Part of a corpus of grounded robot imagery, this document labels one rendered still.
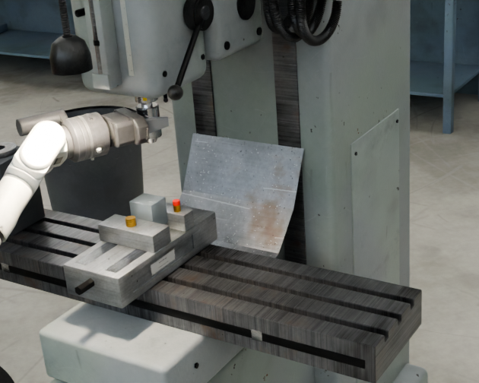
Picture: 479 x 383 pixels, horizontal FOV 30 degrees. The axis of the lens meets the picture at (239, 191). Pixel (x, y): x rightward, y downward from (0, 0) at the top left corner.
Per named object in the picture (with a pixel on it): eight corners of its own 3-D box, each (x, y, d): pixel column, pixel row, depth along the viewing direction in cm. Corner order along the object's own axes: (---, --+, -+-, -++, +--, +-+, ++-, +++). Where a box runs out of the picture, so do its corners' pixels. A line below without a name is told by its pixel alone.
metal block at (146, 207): (153, 231, 191) (150, 205, 189) (131, 226, 194) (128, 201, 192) (168, 221, 195) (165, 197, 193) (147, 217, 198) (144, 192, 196)
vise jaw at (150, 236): (154, 253, 185) (152, 236, 183) (99, 240, 193) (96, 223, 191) (171, 242, 190) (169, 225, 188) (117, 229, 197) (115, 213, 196)
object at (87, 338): (172, 421, 176) (166, 370, 172) (43, 376, 194) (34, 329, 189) (293, 305, 215) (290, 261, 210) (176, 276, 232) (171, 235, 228)
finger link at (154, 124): (167, 128, 184) (141, 134, 181) (166, 113, 183) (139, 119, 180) (171, 129, 183) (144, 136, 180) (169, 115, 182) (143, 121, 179)
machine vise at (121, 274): (122, 309, 179) (115, 261, 174) (67, 293, 186) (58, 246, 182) (218, 238, 205) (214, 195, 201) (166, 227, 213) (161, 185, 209)
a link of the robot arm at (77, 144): (96, 147, 172) (40, 161, 166) (83, 169, 181) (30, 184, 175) (74, 96, 174) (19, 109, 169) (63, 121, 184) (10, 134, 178)
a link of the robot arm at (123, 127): (147, 109, 176) (91, 123, 170) (152, 155, 179) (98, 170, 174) (118, 96, 186) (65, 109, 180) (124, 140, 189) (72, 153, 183)
